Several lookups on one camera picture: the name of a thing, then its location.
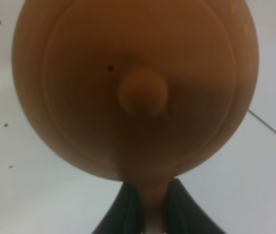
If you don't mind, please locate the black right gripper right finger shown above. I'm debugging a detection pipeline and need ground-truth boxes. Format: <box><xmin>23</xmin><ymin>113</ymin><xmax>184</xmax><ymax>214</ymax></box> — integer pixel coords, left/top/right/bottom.
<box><xmin>165</xmin><ymin>179</ymin><xmax>225</xmax><ymax>234</ymax></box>

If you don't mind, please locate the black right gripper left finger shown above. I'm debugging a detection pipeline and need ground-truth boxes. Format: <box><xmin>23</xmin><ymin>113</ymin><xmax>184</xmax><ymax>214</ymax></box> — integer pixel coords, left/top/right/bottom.
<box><xmin>93</xmin><ymin>183</ymin><xmax>144</xmax><ymax>234</ymax></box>

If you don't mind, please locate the brown clay teapot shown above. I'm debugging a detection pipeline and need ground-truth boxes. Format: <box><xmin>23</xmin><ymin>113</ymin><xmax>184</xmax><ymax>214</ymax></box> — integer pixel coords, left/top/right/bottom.
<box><xmin>12</xmin><ymin>0</ymin><xmax>258</xmax><ymax>213</ymax></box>

